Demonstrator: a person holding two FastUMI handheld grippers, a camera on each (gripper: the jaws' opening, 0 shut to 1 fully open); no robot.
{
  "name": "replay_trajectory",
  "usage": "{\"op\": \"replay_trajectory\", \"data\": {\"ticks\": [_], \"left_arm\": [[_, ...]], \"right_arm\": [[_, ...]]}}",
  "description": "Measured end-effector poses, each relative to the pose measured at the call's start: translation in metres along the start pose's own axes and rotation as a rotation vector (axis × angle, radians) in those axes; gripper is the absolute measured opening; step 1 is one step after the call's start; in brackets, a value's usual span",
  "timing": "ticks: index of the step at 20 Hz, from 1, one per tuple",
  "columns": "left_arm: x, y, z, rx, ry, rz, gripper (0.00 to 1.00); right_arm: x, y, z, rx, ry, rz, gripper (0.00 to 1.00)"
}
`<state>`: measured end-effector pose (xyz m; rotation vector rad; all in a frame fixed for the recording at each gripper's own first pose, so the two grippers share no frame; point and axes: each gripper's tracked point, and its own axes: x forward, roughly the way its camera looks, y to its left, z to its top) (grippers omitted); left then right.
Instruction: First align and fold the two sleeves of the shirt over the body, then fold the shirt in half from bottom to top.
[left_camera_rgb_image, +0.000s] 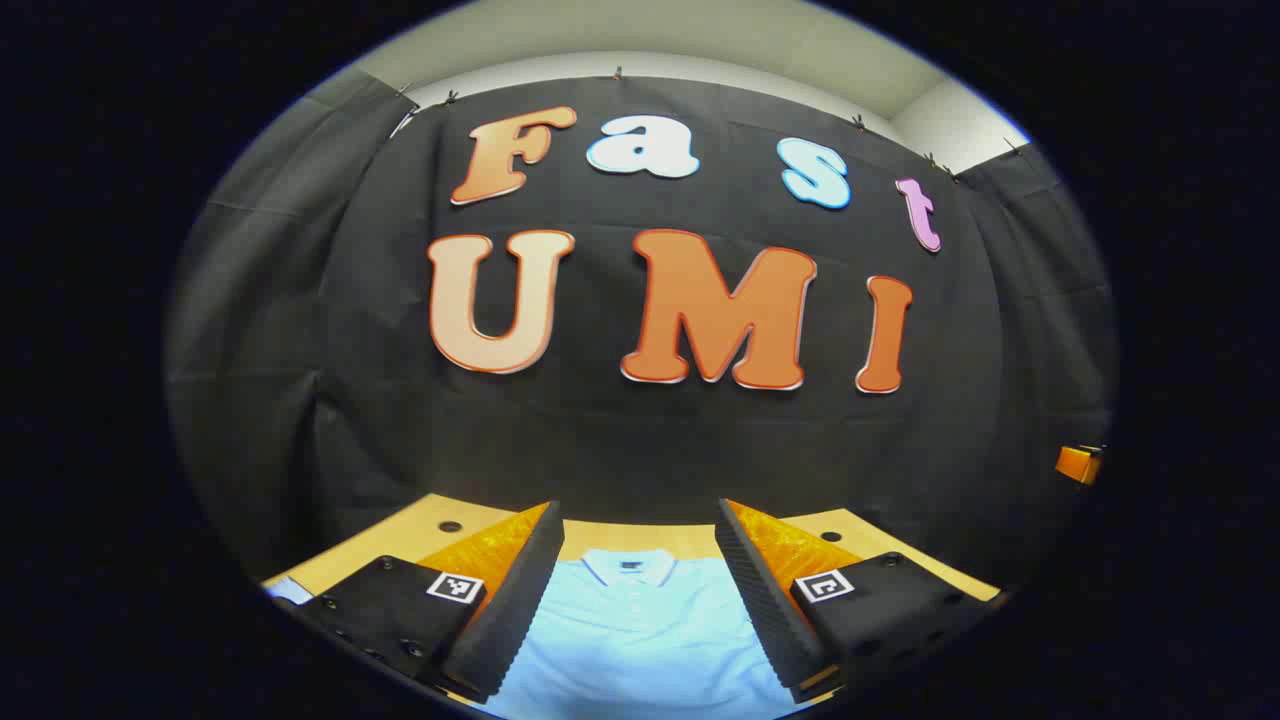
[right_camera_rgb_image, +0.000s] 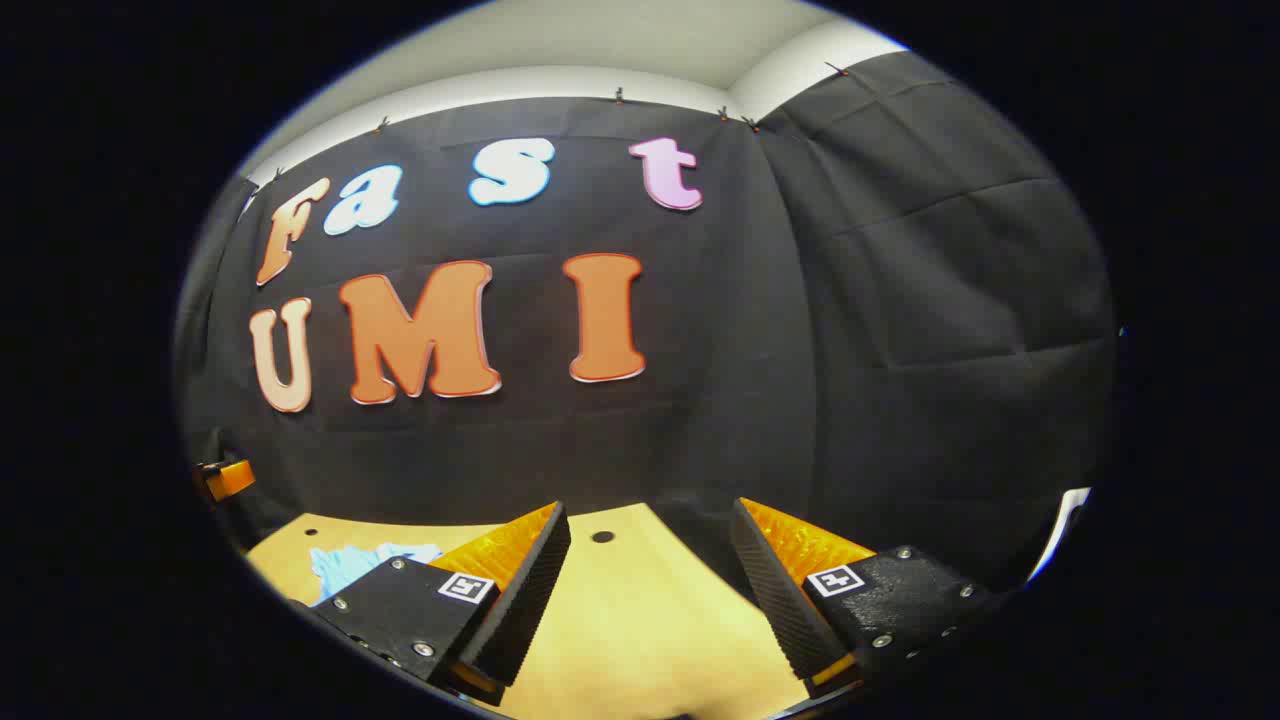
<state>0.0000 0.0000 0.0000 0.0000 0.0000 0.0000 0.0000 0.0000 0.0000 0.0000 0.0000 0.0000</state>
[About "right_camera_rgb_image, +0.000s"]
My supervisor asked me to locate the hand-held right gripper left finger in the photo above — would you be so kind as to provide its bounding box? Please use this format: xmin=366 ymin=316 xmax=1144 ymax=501
xmin=300 ymin=500 xmax=573 ymax=707

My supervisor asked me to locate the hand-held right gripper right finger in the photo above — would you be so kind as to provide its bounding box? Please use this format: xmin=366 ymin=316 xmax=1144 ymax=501
xmin=728 ymin=497 xmax=1006 ymax=699

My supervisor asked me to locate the black backdrop cloth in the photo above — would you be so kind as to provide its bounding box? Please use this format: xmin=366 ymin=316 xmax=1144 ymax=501
xmin=172 ymin=50 xmax=1119 ymax=593

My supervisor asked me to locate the light blue T-shirt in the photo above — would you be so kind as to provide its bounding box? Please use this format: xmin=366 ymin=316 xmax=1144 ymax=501
xmin=308 ymin=543 xmax=443 ymax=607

